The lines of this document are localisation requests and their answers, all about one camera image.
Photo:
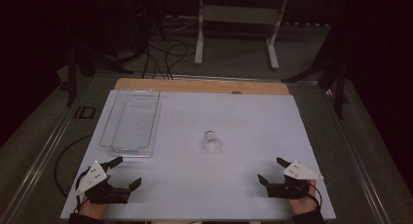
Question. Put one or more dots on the black tripod stand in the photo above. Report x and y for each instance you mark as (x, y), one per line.
(73, 74)

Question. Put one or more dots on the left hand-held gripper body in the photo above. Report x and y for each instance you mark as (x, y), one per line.
(94, 177)

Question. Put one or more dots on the white table cover sheet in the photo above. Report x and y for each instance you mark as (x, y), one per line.
(211, 185)

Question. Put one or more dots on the black rectangular frame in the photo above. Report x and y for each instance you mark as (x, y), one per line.
(85, 112)

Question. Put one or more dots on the clear plastic tray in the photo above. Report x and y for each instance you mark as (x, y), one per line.
(133, 120)

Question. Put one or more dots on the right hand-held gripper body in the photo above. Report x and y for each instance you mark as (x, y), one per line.
(297, 172)

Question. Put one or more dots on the white metal stand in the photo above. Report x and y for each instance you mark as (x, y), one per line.
(240, 14)

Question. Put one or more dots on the black stand with long legs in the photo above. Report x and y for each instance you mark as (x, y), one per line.
(339, 87)

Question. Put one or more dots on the metal floor rail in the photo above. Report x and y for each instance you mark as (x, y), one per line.
(357, 159)
(39, 162)

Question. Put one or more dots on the person's left hand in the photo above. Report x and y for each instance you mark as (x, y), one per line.
(92, 209)

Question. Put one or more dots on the person's right hand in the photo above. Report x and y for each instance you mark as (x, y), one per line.
(303, 205)

